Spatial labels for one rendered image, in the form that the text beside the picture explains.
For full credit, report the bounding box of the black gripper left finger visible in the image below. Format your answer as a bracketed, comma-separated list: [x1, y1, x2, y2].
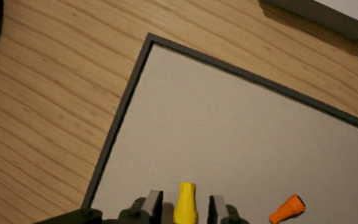
[32, 190, 163, 224]

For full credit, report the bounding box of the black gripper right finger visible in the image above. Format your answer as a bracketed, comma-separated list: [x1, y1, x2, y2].
[207, 195, 250, 224]

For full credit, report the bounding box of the orange wire connector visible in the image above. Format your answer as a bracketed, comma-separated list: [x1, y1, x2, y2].
[270, 194, 306, 224]

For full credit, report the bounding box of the yellow wire connector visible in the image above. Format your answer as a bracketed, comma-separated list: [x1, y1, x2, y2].
[173, 182, 197, 224]

